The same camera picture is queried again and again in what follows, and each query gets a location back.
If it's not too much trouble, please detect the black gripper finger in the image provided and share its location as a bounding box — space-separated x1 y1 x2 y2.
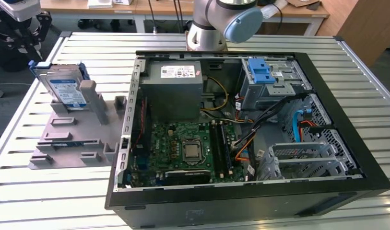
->
0 26 28 55
28 13 52 59

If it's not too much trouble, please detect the hard disk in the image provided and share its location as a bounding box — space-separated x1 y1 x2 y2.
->
28 61 92 111

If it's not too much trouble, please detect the silver metal disk bay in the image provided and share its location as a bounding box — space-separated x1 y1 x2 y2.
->
256 141 357 182

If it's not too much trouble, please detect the black mesh wastebasket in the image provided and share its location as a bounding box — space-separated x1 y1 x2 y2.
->
0 38 32 72

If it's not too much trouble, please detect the grey plastic parts rack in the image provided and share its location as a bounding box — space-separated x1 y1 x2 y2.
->
26 80 128 170

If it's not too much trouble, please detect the grey power supply unit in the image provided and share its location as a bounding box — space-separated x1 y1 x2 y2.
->
139 60 204 123

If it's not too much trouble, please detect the green motherboard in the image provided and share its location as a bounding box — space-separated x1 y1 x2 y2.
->
129 121 247 187

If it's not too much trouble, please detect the silver CPU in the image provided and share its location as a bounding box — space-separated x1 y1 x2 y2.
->
181 143 201 160

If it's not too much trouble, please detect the blue plastic drive latch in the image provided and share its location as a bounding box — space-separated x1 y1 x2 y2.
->
247 58 277 84

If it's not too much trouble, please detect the grey metal drive cage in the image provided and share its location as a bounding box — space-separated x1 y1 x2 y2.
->
239 57 313 112

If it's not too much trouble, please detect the RAM stick with blue edge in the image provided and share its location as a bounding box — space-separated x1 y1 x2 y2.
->
219 123 233 174

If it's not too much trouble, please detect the black graphics card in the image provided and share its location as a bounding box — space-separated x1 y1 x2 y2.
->
161 169 212 185

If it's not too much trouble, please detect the brown cardboard piece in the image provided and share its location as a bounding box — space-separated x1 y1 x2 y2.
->
287 0 320 12

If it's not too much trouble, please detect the black open PC case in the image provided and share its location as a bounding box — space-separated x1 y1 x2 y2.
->
104 49 390 230

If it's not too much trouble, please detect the wooden cabinet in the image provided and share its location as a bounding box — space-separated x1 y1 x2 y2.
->
315 0 390 67

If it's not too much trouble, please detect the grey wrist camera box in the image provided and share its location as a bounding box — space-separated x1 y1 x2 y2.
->
0 0 40 22

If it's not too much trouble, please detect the wooden desk white frame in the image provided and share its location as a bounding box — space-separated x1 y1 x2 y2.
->
133 0 329 36
38 0 137 33

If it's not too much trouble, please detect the yellow wire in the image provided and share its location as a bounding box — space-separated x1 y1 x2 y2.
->
199 76 231 112

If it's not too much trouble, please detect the black cable bundle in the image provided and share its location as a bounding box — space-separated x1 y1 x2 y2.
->
231 93 307 149

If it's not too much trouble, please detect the orange board wire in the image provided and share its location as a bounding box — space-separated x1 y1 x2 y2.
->
233 143 255 166

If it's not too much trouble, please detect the blue flat data wire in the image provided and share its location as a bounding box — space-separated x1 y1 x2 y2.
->
289 107 313 144

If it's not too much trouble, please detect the red orange power wire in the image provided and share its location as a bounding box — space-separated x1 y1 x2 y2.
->
297 121 332 135

